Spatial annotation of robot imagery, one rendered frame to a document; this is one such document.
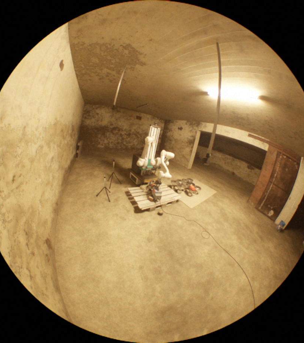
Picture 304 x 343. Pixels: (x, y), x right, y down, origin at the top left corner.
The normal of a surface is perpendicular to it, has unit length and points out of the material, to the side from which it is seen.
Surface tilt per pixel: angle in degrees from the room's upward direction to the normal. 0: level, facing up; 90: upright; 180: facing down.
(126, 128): 90
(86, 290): 0
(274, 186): 90
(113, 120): 90
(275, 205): 90
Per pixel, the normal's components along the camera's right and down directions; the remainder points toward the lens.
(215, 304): 0.19, -0.92
